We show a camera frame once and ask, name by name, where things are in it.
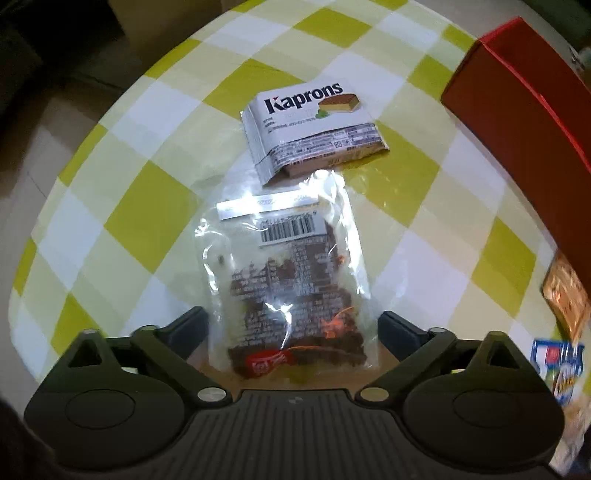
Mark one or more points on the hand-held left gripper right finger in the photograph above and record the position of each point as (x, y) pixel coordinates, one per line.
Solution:
(388, 323)

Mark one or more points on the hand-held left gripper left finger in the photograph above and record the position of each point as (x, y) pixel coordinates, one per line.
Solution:
(201, 321)

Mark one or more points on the clear brown snack packet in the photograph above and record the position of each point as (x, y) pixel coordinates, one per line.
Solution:
(286, 286)

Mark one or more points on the clear yellow chips packet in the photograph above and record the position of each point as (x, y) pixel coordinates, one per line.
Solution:
(570, 383)

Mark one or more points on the white wafer packet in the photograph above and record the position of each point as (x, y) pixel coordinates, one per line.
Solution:
(304, 129)

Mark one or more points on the red cardboard box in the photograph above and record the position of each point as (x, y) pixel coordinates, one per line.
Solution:
(512, 120)

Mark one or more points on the green checked tablecloth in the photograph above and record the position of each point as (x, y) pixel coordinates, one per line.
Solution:
(138, 221)

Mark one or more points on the gold foil snack packet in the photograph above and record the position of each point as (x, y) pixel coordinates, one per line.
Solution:
(570, 295)

